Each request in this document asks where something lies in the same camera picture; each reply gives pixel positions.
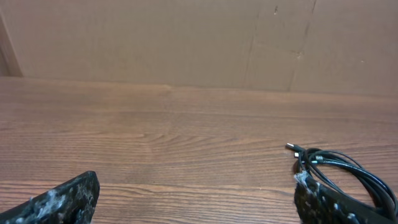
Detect thick black USB-A cable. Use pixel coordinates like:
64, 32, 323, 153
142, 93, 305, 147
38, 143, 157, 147
285, 142, 398, 220

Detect thin black USB-C cable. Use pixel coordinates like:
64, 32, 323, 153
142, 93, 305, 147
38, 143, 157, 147
294, 149, 364, 170

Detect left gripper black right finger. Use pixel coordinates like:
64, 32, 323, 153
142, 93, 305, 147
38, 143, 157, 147
294, 171, 397, 224

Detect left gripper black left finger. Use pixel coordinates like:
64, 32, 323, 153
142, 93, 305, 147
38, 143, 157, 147
1, 170, 100, 224

